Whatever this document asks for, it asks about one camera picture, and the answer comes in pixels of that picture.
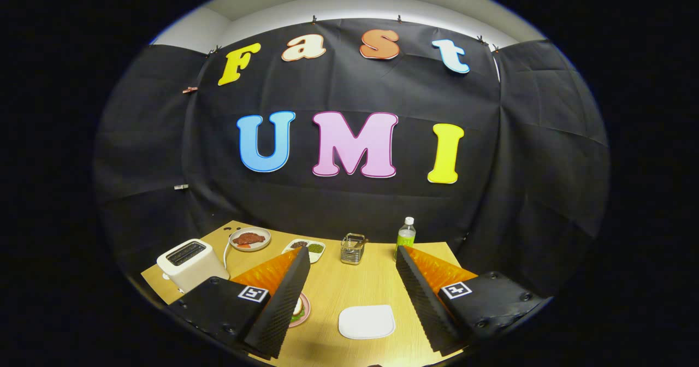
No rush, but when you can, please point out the white divided bean dish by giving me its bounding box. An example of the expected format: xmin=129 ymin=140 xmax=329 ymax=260
xmin=282 ymin=239 xmax=326 ymax=264

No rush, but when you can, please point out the white round plate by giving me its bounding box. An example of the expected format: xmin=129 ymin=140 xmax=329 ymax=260
xmin=229 ymin=227 xmax=271 ymax=252

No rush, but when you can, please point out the cream white toaster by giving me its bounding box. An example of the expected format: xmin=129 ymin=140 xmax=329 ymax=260
xmin=157 ymin=239 xmax=230 ymax=294

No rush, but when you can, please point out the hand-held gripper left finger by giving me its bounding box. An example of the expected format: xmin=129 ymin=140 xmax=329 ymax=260
xmin=167 ymin=246 xmax=312 ymax=359

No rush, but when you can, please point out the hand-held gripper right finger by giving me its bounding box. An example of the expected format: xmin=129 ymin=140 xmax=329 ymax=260
xmin=395 ymin=245 xmax=547 ymax=357

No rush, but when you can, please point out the metal mesh holder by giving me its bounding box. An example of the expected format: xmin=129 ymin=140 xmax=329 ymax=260
xmin=341 ymin=233 xmax=366 ymax=265

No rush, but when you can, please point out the black backdrop cloth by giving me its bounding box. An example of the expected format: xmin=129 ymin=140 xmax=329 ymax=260
xmin=93 ymin=17 xmax=609 ymax=302

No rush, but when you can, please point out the green label plastic bottle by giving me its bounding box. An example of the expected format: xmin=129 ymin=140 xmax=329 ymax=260
xmin=394 ymin=217 xmax=417 ymax=261

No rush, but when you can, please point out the pink round plate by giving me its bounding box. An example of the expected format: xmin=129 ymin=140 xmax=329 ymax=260
xmin=288 ymin=292 xmax=311 ymax=328

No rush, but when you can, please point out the white square plate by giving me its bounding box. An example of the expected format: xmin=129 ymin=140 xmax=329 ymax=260
xmin=338 ymin=304 xmax=396 ymax=340

